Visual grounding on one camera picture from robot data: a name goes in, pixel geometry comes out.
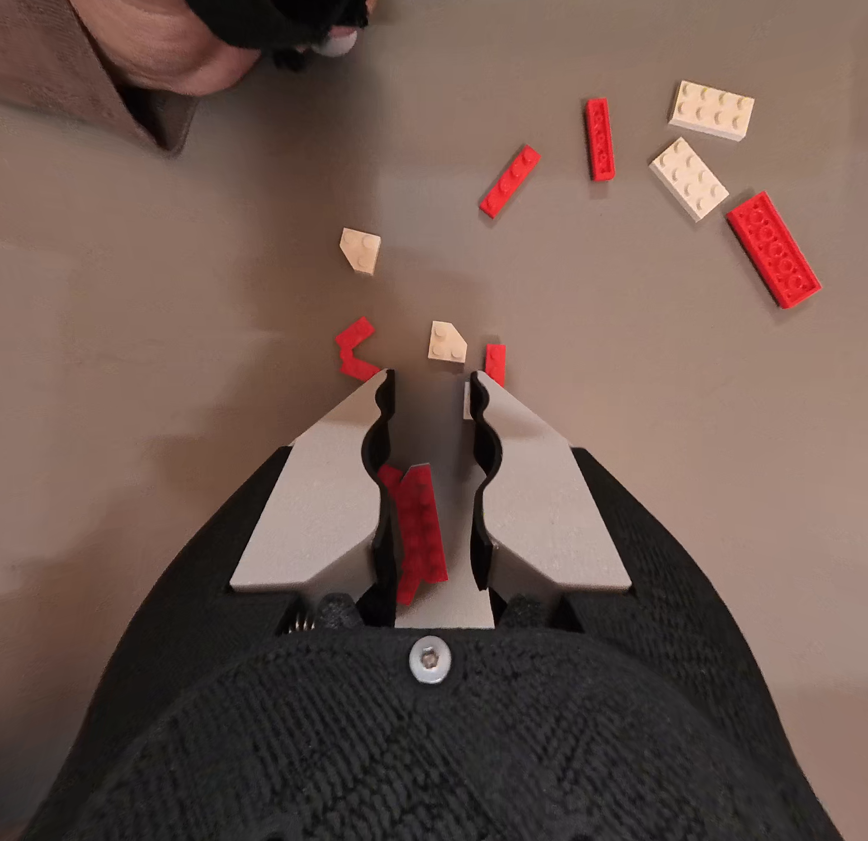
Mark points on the white lego wedge plate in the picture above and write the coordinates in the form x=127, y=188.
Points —
x=446, y=344
x=361, y=251

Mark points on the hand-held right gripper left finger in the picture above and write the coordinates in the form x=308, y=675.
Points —
x=312, y=515

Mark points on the red angled lego piece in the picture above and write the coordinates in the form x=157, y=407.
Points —
x=356, y=336

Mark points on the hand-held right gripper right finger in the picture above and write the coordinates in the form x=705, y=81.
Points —
x=542, y=515

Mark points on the wide red lego plate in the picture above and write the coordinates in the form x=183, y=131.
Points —
x=773, y=249

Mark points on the person's left hand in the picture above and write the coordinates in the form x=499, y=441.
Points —
x=149, y=34

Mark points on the red and white lego strip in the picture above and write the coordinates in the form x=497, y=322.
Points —
x=495, y=363

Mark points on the small red lego plate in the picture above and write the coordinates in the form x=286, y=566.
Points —
x=599, y=139
x=510, y=181

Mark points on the red lego wedge assembly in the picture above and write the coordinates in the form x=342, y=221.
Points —
x=420, y=529

